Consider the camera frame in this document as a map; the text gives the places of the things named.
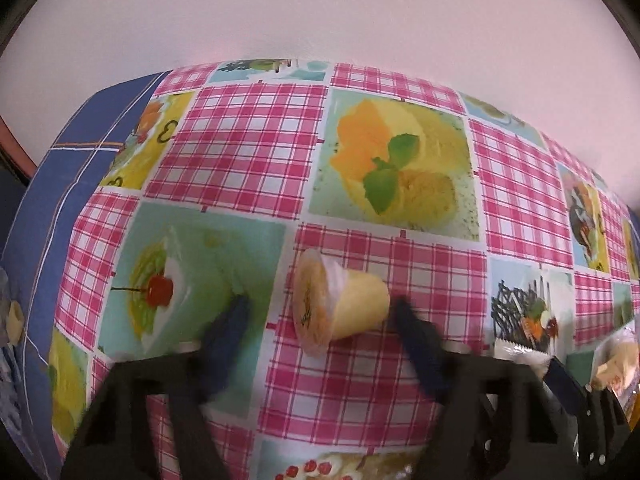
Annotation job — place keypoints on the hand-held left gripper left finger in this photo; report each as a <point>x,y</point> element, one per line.
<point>227,340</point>

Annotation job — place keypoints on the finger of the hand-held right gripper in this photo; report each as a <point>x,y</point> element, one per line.
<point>565,385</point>

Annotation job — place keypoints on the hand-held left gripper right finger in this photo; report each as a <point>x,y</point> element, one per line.
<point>417,345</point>

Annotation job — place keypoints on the white printed packet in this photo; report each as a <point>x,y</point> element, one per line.
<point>522,357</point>

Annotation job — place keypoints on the clear bread bun packet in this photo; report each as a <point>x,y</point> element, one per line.
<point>620,360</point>

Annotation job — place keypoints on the pale yellow jelly cup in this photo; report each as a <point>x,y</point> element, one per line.
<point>350,305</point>

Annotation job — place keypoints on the small pale yellow cup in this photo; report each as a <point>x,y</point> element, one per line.
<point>15,322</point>

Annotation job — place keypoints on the pink checked printed tablecloth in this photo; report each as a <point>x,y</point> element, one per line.
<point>240,125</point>

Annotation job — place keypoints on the brown wooden frame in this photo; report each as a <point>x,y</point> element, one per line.
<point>15,152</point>

